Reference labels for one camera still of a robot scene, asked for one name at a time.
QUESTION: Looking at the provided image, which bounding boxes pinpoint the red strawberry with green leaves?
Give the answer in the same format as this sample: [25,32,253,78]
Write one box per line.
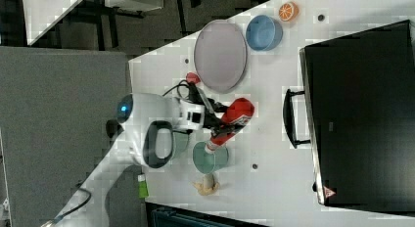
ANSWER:
[186,72,201,84]

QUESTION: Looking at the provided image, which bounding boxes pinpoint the white side table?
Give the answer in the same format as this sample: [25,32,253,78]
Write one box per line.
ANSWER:
[23,0,83,46]

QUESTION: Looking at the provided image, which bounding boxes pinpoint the green cup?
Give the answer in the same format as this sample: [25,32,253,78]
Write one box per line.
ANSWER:
[193,142,229,174]

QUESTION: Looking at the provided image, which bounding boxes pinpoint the blue bowl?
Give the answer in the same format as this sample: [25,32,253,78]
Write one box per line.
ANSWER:
[246,15,283,51]

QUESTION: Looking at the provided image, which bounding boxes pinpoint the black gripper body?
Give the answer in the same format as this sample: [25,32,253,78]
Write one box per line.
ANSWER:
[188,82,237,138]

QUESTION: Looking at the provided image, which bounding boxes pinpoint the red ketchup bottle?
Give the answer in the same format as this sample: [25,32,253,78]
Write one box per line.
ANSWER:
[205,98,254,154]

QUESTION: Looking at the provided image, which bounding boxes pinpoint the green white label tag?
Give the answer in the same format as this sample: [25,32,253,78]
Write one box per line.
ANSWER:
[137,174,149,199]

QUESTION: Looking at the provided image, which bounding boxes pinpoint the black and silver toaster oven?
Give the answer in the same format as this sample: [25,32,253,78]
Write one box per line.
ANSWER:
[300,21,415,216]

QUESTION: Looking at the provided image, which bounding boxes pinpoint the lilac round plate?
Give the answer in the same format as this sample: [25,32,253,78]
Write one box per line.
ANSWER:
[194,20,247,93]

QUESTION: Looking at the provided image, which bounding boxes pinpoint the peeled banana toy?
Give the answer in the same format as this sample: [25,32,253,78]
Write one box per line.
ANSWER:
[193,173,220,196]

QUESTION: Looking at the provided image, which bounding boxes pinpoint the dark blue rail frame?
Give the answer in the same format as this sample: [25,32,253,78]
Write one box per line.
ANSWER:
[145,202,266,227]

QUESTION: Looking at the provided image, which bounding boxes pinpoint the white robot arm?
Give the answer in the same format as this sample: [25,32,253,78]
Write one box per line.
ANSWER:
[41,80,237,227]

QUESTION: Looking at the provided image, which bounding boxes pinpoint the orange slice toy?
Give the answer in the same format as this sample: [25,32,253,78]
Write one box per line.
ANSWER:
[278,2,299,22]

